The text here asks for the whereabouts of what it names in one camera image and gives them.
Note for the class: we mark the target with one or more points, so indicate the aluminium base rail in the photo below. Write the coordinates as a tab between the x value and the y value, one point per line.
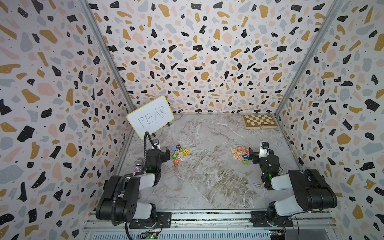
218	225

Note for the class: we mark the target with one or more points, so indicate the wooden chessboard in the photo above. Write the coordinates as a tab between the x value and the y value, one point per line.
253	122

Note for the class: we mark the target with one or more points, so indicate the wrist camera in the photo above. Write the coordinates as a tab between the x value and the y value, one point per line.
156	144
264	148

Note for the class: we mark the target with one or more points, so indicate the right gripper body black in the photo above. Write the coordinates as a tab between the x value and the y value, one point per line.
255	156

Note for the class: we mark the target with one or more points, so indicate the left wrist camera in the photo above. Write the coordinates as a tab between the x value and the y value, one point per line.
156	144

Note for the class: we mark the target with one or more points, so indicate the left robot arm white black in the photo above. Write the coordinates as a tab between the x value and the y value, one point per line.
120	200

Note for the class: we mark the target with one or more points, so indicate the glittery purple bottle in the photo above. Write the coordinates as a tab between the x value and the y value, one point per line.
138	166

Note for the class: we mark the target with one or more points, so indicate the whiteboard with PEAR text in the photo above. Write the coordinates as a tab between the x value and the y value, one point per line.
151	117

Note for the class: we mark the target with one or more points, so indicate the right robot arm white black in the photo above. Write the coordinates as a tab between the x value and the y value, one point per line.
310	190

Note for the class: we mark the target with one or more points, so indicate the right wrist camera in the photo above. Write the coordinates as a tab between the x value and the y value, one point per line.
264	148

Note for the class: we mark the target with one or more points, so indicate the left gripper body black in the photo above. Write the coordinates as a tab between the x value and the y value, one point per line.
163	154

